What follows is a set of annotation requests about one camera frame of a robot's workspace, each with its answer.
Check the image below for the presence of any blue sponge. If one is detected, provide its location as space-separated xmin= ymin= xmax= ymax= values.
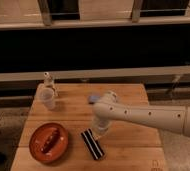
xmin=88 ymin=95 xmax=100 ymax=104

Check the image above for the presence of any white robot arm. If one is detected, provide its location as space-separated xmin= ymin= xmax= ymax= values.
xmin=92 ymin=91 xmax=190 ymax=137

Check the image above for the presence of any hot dog sausage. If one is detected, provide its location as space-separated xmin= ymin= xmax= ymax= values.
xmin=41 ymin=129 xmax=60 ymax=153

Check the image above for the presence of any clear plastic cup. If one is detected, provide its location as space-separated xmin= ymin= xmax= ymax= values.
xmin=39 ymin=88 xmax=56 ymax=110

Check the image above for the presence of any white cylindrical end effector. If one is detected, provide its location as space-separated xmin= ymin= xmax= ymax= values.
xmin=91 ymin=118 xmax=110 ymax=136

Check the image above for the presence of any orange plate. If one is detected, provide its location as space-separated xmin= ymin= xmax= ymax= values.
xmin=29 ymin=123 xmax=68 ymax=164

